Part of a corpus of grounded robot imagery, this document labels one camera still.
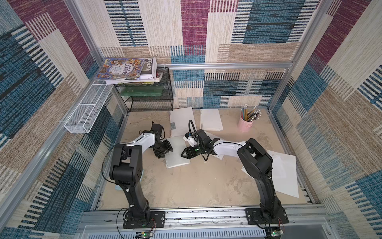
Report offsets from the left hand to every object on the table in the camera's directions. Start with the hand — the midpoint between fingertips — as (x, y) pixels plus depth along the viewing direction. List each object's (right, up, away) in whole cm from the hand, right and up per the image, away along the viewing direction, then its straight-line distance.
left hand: (170, 152), depth 96 cm
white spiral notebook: (+4, +22, +25) cm, 34 cm away
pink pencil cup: (+49, +17, +5) cm, 52 cm away
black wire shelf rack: (-19, +38, +19) cm, 47 cm away
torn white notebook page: (+68, -10, -9) cm, 69 cm away
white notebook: (+3, -3, -3) cm, 6 cm away
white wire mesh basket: (-37, +22, -24) cm, 50 cm away
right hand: (+8, 0, -2) cm, 9 cm away
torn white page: (+34, +1, -39) cm, 52 cm away
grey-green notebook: (+28, +22, +16) cm, 38 cm away
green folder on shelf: (-20, +39, 0) cm, 44 cm away
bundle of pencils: (+54, +25, 0) cm, 59 cm away
